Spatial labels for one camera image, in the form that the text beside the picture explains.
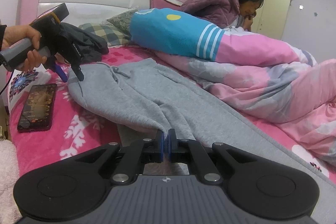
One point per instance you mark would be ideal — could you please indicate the person's left hand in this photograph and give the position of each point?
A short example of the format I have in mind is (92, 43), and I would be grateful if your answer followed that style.
(26, 32)

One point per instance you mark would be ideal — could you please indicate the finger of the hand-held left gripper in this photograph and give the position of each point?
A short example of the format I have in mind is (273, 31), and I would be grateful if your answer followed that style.
(78, 73)
(59, 71)

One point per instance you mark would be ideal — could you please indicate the dark garment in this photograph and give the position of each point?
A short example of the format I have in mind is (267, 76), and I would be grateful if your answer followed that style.
(92, 45)

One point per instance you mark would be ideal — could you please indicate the blue pink striped quilt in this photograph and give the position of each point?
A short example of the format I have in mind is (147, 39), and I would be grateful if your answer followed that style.
(170, 32)

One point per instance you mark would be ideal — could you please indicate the green patterned pillow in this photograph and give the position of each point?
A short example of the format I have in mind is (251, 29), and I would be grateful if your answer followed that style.
(123, 20)

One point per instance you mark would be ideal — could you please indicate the pink grey floral duvet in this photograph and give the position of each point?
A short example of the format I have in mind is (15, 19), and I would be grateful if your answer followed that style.
(249, 87)

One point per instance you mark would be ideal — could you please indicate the green plaid pillow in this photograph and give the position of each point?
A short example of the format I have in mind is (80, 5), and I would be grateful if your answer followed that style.
(110, 32)

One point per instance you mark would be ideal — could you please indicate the maroon pillow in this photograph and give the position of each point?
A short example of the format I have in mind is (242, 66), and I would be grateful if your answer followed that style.
(162, 1)

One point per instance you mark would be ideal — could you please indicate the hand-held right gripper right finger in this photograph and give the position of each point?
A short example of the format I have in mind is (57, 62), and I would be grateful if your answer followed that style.
(170, 145)

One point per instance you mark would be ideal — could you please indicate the cream wardrobe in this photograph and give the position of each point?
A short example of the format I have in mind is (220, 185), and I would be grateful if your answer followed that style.
(275, 8)

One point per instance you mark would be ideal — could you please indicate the grey sweatpants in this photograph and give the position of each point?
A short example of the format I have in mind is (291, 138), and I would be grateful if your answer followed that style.
(157, 98)

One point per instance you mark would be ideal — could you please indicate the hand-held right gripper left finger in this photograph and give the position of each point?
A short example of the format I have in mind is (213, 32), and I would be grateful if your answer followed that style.
(160, 145)

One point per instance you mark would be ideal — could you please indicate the smartphone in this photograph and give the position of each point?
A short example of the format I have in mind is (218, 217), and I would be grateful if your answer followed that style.
(36, 108)

